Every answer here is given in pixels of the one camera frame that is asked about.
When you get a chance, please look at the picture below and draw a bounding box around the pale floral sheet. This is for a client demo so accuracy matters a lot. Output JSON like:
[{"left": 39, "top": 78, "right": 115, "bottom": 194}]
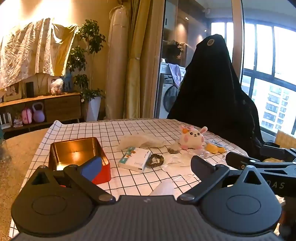
[{"left": 0, "top": 18, "right": 80, "bottom": 91}]

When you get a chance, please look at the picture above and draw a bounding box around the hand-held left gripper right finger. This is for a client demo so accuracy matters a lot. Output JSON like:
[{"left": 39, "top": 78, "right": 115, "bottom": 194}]
[{"left": 177, "top": 155, "right": 275, "bottom": 205}]

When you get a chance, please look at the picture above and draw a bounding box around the white pink bunny plush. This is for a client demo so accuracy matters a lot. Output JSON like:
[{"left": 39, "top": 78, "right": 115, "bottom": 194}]
[{"left": 180, "top": 125, "right": 208, "bottom": 150}]

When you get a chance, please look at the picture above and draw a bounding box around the yellow curtain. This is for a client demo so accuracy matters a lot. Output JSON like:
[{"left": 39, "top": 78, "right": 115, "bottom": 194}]
[{"left": 124, "top": 0, "right": 166, "bottom": 119}]

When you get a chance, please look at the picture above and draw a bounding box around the red tin box gold inside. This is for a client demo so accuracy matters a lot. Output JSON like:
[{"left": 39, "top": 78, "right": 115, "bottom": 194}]
[{"left": 48, "top": 137, "right": 111, "bottom": 185}]

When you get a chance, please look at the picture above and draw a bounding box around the wooden sideboard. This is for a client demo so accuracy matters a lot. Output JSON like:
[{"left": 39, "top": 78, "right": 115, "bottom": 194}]
[{"left": 0, "top": 92, "right": 82, "bottom": 133}]

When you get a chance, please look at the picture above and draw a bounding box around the black draped cloth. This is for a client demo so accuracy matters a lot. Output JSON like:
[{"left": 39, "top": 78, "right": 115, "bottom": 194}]
[{"left": 167, "top": 34, "right": 264, "bottom": 161}]

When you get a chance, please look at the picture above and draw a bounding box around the white washing machine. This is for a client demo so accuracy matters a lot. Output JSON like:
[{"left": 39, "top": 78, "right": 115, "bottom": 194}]
[{"left": 159, "top": 62, "right": 186, "bottom": 119}]

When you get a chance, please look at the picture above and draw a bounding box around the small black frame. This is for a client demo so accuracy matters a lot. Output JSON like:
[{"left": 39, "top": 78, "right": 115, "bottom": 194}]
[{"left": 25, "top": 81, "right": 35, "bottom": 98}]

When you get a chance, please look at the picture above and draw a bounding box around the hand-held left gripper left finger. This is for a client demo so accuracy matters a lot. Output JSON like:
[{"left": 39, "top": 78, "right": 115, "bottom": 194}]
[{"left": 31, "top": 156, "right": 116, "bottom": 205}]

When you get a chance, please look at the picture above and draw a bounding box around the white pink plush doll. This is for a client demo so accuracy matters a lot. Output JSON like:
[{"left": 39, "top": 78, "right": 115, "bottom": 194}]
[{"left": 50, "top": 78, "right": 64, "bottom": 95}]

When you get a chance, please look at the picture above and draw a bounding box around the potted plant white pot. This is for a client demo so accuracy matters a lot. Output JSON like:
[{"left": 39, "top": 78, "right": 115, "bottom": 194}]
[{"left": 67, "top": 20, "right": 107, "bottom": 121}]

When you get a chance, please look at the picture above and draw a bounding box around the white slotted rack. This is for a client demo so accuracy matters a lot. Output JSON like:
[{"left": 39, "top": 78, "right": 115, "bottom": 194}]
[{"left": 0, "top": 113, "right": 12, "bottom": 130}]

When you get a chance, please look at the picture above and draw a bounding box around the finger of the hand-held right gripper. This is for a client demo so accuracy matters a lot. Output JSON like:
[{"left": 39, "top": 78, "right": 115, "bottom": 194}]
[
  {"left": 225, "top": 152, "right": 296, "bottom": 173},
  {"left": 259, "top": 142, "right": 296, "bottom": 160}
]

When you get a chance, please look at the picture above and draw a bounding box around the clear plastic bottle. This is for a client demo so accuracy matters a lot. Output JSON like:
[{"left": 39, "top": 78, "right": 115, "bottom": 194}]
[{"left": 0, "top": 138, "right": 12, "bottom": 163}]

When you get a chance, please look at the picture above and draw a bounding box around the clear plastic bag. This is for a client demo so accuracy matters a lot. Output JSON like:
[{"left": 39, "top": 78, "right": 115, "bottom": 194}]
[{"left": 162, "top": 152, "right": 208, "bottom": 180}]

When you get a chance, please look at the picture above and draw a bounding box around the white black checked tablecloth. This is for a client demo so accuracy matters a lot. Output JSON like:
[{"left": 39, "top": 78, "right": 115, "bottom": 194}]
[{"left": 10, "top": 119, "right": 249, "bottom": 238}]

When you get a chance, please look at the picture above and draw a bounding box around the purple kettlebell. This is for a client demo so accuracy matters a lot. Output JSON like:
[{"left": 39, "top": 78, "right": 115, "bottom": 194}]
[{"left": 32, "top": 102, "right": 46, "bottom": 123}]

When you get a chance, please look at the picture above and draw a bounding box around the black framed window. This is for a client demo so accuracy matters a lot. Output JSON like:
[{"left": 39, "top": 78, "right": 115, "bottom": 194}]
[{"left": 240, "top": 20, "right": 296, "bottom": 135}]

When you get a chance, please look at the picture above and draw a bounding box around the white tissue packet teal edge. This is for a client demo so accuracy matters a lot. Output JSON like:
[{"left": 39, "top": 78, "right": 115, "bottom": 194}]
[{"left": 118, "top": 147, "right": 152, "bottom": 173}]

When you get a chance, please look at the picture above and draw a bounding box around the clear packet blue print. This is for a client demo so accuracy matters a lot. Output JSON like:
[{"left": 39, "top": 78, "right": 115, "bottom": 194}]
[{"left": 206, "top": 138, "right": 224, "bottom": 148}]

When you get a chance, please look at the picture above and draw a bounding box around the dark olive scrunchie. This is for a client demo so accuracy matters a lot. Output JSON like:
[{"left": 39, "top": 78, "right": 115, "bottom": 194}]
[{"left": 148, "top": 154, "right": 164, "bottom": 168}]

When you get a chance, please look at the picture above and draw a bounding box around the white soft cloth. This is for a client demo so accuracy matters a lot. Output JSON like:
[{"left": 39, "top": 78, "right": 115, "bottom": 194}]
[{"left": 150, "top": 179, "right": 176, "bottom": 196}]

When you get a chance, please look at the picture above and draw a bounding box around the blue decoration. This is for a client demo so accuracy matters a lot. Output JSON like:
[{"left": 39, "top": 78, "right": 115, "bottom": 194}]
[{"left": 63, "top": 72, "right": 73, "bottom": 93}]

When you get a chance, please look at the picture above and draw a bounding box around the white covered rolled mattress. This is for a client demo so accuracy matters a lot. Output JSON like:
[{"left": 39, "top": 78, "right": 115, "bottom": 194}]
[{"left": 105, "top": 5, "right": 130, "bottom": 120}]

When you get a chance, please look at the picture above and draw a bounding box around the white mesh bag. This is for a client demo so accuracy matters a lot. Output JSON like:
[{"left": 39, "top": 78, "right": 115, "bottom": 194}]
[{"left": 117, "top": 134, "right": 167, "bottom": 151}]

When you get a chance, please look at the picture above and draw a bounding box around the wooden picture frame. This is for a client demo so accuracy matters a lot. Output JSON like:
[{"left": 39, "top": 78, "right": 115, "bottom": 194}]
[{"left": 3, "top": 81, "right": 23, "bottom": 102}]

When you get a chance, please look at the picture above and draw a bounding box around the yellow plush toy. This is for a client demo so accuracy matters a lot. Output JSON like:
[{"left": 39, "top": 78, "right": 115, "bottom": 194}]
[{"left": 205, "top": 143, "right": 226, "bottom": 154}]

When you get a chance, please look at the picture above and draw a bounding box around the lavender cloth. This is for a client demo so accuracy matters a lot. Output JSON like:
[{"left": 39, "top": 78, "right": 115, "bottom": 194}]
[{"left": 168, "top": 63, "right": 183, "bottom": 88}]

